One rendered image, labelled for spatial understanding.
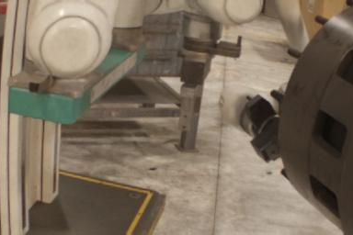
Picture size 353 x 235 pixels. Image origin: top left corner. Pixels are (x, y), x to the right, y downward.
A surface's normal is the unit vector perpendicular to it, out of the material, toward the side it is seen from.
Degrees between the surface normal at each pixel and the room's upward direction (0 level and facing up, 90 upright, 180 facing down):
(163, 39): 90
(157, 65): 90
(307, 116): 86
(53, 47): 96
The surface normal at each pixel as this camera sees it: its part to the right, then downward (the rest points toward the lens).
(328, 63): -0.74, -0.44
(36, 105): -0.18, 0.30
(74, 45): 0.21, 0.44
